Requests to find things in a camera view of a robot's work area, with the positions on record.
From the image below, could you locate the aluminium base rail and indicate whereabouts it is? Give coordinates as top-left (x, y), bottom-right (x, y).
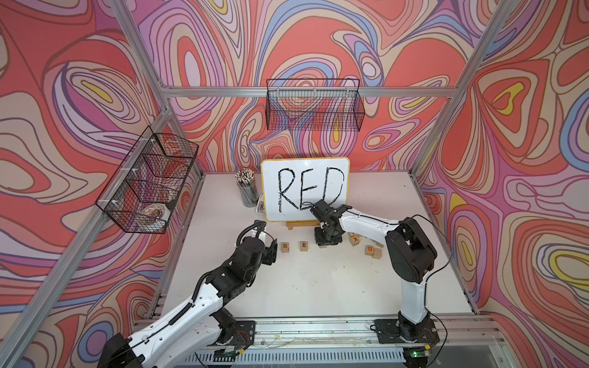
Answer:
top-left (176, 314), bottom-right (517, 367)

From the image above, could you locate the wooden whiteboard stand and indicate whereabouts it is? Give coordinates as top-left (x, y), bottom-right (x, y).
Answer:
top-left (286, 220), bottom-right (320, 230)

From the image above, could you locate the whiteboard with RED text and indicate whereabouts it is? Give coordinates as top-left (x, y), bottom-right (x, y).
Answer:
top-left (261, 157), bottom-right (351, 222)

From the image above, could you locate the black wire basket wall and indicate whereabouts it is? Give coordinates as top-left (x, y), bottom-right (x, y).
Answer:
top-left (265, 77), bottom-right (366, 133)
top-left (95, 127), bottom-right (199, 234)

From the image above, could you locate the round item in basket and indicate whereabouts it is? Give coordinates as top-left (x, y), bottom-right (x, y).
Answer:
top-left (137, 203), bottom-right (168, 227)

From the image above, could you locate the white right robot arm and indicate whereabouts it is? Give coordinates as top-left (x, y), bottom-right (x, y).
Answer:
top-left (306, 200), bottom-right (437, 343)

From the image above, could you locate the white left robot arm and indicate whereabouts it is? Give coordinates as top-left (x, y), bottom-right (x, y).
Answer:
top-left (98, 220), bottom-right (278, 367)

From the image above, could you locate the black wire basket left wall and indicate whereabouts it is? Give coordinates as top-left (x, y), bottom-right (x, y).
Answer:
top-left (95, 127), bottom-right (199, 234)

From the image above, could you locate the cup of pencils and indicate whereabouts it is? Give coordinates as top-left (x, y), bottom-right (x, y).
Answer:
top-left (235, 168), bottom-right (259, 208)

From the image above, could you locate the black wire basket back wall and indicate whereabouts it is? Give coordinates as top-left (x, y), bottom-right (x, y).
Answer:
top-left (265, 77), bottom-right (366, 133)

